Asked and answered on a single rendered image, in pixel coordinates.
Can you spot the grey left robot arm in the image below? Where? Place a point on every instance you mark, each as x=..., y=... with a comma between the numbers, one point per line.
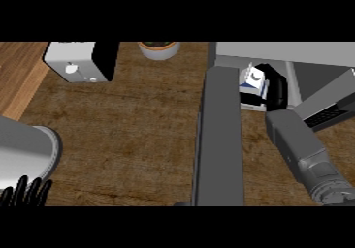
x=20, y=151

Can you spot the white and blue milk carton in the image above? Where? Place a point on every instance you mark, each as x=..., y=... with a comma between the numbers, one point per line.
x=251, y=77

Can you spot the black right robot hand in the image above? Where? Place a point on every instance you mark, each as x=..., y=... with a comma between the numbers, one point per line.
x=276, y=90

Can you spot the white and black toaster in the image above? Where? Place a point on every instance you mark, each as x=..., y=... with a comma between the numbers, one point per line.
x=69, y=58

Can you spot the white plant pot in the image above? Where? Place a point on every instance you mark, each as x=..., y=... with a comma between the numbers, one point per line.
x=158, y=53

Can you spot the grey microwave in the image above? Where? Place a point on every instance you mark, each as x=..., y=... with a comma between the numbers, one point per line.
x=290, y=51

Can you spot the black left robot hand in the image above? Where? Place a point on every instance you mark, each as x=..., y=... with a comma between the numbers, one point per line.
x=23, y=195

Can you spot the dark green plant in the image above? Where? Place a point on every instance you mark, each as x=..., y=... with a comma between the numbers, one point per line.
x=158, y=43

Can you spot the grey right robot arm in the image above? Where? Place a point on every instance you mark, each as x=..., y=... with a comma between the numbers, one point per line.
x=296, y=143

